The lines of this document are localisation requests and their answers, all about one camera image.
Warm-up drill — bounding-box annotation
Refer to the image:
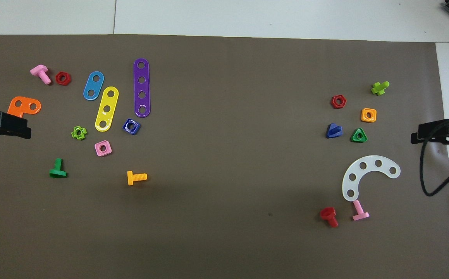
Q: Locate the blue plastic bolt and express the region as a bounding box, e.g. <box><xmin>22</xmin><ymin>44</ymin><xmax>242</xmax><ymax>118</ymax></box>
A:
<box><xmin>325</xmin><ymin>123</ymin><xmax>343</xmax><ymax>139</ymax></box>

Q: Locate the blue square plastic nut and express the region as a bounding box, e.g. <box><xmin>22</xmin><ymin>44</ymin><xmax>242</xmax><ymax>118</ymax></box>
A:
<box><xmin>122</xmin><ymin>118</ymin><xmax>141</xmax><ymax>136</ymax></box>

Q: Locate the orange three-hole plastic plate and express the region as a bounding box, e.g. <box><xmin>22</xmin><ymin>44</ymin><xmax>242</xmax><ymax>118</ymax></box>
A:
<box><xmin>7</xmin><ymin>96</ymin><xmax>42</xmax><ymax>119</ymax></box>

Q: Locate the green plastic bolt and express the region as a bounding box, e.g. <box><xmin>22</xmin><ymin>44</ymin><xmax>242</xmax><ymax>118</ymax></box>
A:
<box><xmin>49</xmin><ymin>158</ymin><xmax>68</xmax><ymax>179</ymax></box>

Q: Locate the pink plastic bolt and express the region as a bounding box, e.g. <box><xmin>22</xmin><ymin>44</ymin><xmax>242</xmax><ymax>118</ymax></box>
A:
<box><xmin>30</xmin><ymin>64</ymin><xmax>52</xmax><ymax>85</ymax></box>
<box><xmin>352</xmin><ymin>200</ymin><xmax>370</xmax><ymax>222</ymax></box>

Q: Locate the white curved five-hole strip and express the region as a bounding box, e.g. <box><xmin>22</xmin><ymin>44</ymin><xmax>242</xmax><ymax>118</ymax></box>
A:
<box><xmin>342</xmin><ymin>155</ymin><xmax>401</xmax><ymax>202</ymax></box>

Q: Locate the lime cross-head plastic bolt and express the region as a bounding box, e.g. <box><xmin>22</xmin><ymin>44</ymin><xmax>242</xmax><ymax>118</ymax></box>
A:
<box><xmin>370</xmin><ymin>81</ymin><xmax>391</xmax><ymax>96</ymax></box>

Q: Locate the orange square plastic nut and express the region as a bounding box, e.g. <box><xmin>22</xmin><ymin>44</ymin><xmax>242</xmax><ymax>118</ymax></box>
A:
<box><xmin>360</xmin><ymin>107</ymin><xmax>377</xmax><ymax>123</ymax></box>

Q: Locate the green triangular plastic nut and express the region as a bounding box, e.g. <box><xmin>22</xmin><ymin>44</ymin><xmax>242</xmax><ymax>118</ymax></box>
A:
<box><xmin>350</xmin><ymin>127</ymin><xmax>368</xmax><ymax>143</ymax></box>

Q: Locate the pink square plastic nut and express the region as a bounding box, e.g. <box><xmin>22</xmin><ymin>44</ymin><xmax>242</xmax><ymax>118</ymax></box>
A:
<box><xmin>95</xmin><ymin>140</ymin><xmax>113</xmax><ymax>157</ymax></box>

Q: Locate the blue two-hole plastic strip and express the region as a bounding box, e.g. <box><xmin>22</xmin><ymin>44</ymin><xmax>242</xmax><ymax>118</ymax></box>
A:
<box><xmin>83</xmin><ymin>71</ymin><xmax>105</xmax><ymax>101</ymax></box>

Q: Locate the yellow three-hole plastic strip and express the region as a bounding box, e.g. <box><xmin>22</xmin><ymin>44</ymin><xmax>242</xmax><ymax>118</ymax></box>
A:
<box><xmin>95</xmin><ymin>86</ymin><xmax>119</xmax><ymax>133</ymax></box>

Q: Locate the red plastic bolt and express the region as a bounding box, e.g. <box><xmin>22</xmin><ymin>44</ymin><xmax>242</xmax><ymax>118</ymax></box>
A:
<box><xmin>320</xmin><ymin>207</ymin><xmax>339</xmax><ymax>228</ymax></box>

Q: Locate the yellow plastic bolt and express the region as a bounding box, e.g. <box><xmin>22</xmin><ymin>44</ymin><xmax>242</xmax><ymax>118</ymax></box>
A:
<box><xmin>127</xmin><ymin>170</ymin><xmax>148</xmax><ymax>186</ymax></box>

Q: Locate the purple four-hole plastic strip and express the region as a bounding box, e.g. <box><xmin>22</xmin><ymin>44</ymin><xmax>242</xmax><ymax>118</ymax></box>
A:
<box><xmin>133</xmin><ymin>58</ymin><xmax>151</xmax><ymax>118</ymax></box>

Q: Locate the brown table mat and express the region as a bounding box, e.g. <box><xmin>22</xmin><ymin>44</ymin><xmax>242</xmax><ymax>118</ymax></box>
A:
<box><xmin>0</xmin><ymin>34</ymin><xmax>449</xmax><ymax>279</ymax></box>

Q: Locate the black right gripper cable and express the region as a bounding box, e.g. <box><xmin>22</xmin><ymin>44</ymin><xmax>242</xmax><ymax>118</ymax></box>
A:
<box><xmin>420</xmin><ymin>116</ymin><xmax>449</xmax><ymax>197</ymax></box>

